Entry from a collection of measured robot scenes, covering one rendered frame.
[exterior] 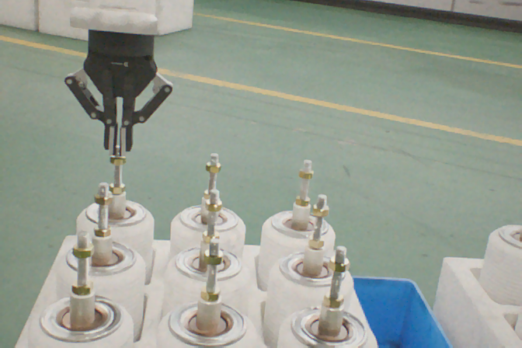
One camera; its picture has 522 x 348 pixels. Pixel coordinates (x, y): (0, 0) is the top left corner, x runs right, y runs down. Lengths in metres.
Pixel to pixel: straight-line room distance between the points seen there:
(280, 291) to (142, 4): 0.35
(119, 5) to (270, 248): 0.35
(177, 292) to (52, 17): 2.77
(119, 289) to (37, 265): 0.56
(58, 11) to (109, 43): 2.63
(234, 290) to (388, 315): 0.42
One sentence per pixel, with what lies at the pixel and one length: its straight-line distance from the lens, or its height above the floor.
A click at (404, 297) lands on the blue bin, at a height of 0.09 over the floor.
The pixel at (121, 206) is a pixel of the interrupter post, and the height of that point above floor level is 0.27.
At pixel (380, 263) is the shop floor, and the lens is 1.38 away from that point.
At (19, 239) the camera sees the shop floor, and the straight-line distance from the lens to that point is 1.38.
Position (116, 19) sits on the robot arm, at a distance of 0.73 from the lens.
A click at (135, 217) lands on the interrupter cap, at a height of 0.25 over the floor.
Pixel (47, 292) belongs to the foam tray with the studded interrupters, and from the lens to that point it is 0.85.
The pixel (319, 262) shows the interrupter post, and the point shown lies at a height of 0.27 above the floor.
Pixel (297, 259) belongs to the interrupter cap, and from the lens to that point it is 0.79.
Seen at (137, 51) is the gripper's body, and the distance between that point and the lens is 0.78.
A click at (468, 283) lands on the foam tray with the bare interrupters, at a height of 0.18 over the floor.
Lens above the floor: 0.62
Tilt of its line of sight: 19 degrees down
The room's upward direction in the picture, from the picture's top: 6 degrees clockwise
